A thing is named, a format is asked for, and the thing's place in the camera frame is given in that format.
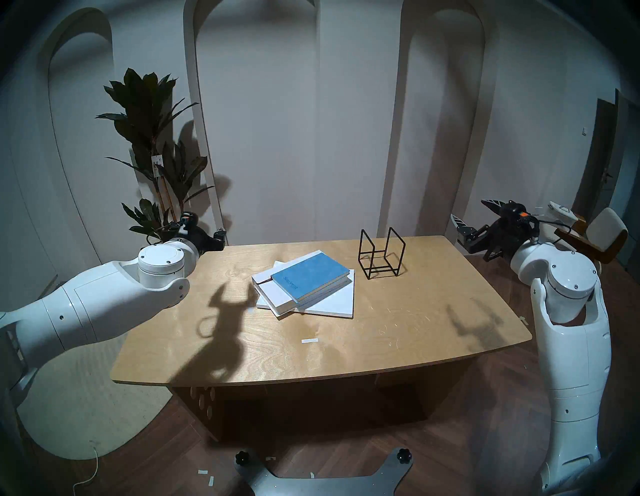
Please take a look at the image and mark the tall green potted plant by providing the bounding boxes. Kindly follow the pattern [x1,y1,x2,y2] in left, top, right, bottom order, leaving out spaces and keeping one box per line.
[95,67,216,251]

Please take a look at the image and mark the white bag on armchair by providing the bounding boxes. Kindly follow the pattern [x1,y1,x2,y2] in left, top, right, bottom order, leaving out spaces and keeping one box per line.
[546,201,577,226]

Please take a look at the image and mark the round beige rug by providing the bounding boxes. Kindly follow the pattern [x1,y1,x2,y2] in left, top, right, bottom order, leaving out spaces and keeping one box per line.
[12,272,173,461]

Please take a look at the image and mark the thick white hardcover book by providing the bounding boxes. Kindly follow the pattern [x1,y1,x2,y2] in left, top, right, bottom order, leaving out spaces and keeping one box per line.
[250,249,352,317]

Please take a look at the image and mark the wooden armchair with white cushions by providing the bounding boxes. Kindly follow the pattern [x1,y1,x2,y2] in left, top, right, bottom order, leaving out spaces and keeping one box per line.
[537,207,629,276]

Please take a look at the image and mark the blue notebook with ribbon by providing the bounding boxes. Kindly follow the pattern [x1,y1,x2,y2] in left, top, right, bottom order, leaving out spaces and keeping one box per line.
[270,251,351,304]

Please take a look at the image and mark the dark brown door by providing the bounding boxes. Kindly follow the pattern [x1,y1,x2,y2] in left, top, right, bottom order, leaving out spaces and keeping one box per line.
[572,90,640,261]

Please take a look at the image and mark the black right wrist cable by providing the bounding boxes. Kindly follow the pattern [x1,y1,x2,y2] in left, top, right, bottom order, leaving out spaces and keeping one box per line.
[527,215,563,246]

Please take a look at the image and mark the white floor cable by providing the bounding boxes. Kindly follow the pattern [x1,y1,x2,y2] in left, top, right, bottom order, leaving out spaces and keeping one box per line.
[72,446,100,496]

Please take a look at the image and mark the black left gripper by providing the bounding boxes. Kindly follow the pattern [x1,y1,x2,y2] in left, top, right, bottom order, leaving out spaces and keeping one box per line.
[185,227,229,259]

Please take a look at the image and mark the thin white paperback book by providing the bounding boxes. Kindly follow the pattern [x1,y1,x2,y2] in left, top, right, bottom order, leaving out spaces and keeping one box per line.
[256,260,356,319]

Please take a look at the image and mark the black wire book stand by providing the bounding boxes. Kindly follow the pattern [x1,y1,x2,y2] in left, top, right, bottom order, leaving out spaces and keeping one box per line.
[358,227,406,280]

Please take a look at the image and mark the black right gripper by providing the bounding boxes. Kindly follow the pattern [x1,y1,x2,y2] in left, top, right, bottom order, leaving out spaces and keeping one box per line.
[450,199,538,262]

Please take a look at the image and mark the grey metal robot base plate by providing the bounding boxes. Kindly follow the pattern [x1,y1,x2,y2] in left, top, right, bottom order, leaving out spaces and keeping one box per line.
[234,447,415,496]

